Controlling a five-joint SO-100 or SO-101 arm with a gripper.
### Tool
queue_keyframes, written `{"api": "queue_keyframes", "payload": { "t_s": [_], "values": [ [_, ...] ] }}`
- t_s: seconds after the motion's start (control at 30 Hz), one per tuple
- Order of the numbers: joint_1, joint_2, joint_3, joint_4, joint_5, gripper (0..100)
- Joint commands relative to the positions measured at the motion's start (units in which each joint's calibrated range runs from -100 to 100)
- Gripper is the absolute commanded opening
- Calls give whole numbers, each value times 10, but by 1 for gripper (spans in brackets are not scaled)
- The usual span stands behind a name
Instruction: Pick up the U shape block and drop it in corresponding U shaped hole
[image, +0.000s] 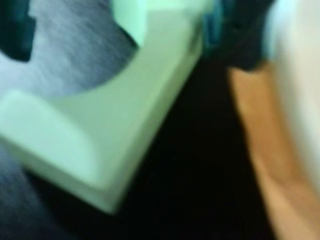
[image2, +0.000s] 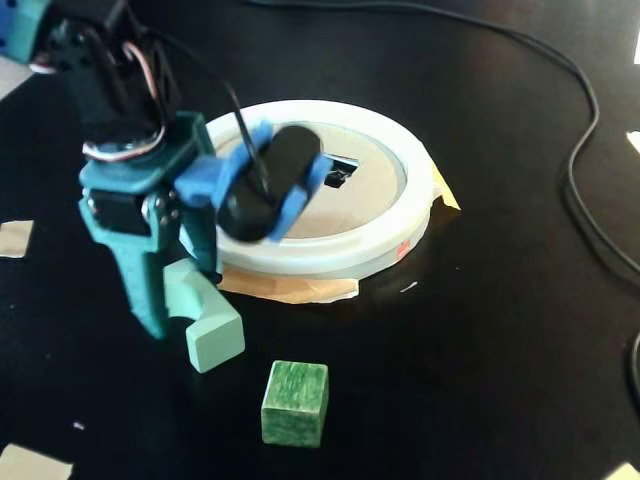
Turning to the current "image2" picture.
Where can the white round sorter container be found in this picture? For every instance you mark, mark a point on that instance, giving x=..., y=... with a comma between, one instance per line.
x=350, y=260

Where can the dark green wooden cube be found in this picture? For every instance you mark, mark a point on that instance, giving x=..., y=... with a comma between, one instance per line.
x=295, y=400

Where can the mint green U block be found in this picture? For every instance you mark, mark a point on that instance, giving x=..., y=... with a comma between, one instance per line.
x=215, y=340

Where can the yellow masking tape piece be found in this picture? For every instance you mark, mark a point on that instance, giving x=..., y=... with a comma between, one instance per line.
x=447, y=197

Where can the white paper scrap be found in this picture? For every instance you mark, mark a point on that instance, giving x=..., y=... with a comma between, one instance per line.
x=635, y=142

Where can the small pale paper corner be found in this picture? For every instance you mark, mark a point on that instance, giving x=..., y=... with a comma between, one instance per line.
x=627, y=474

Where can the tan cardboard piece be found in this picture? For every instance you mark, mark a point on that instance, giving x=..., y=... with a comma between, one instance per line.
x=15, y=240

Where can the large white paper piece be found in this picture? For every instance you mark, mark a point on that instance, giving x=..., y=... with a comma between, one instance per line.
x=30, y=465

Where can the tan masking tape strip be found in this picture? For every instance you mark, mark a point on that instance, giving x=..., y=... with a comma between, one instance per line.
x=290, y=290

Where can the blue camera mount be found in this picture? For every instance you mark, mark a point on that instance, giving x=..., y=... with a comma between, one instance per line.
x=200, y=182

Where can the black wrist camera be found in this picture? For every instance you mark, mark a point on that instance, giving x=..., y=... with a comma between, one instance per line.
x=290, y=150

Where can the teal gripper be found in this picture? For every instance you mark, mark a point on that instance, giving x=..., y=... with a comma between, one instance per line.
x=131, y=240

